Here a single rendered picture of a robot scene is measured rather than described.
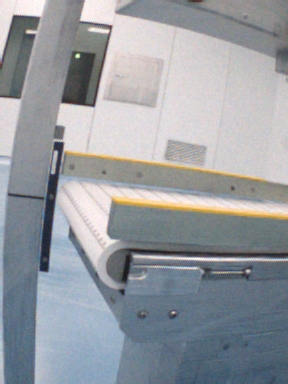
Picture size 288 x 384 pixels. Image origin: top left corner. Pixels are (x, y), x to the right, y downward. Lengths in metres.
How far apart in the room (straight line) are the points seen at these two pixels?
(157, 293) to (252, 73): 6.05
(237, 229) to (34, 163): 0.33
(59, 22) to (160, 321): 0.44
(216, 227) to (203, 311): 0.09
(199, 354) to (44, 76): 0.43
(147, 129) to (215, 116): 0.96
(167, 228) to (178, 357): 0.20
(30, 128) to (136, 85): 5.14
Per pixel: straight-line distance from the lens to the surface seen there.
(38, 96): 0.64
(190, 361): 0.55
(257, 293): 0.49
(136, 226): 0.39
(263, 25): 0.39
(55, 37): 0.65
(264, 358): 0.63
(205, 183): 0.71
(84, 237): 0.47
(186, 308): 0.45
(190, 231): 0.41
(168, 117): 5.92
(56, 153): 0.65
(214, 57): 6.16
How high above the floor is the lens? 0.95
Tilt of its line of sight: 10 degrees down
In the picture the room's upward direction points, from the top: 10 degrees clockwise
